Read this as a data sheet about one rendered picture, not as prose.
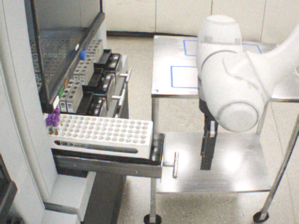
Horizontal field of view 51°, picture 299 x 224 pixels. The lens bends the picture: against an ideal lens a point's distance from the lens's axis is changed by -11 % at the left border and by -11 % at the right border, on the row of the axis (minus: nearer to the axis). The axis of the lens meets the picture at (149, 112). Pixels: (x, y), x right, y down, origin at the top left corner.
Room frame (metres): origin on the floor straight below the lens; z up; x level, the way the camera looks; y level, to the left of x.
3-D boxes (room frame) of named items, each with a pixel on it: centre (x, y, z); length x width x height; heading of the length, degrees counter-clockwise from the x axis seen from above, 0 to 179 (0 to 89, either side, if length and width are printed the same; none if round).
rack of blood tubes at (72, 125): (0.73, 0.14, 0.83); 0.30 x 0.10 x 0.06; 84
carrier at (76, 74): (1.04, 0.24, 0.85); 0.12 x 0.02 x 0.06; 173
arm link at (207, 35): (0.68, -0.16, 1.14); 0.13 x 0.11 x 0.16; 0
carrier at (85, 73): (1.04, 0.22, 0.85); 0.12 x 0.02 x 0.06; 173
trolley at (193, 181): (1.18, -0.31, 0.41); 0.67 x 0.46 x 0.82; 88
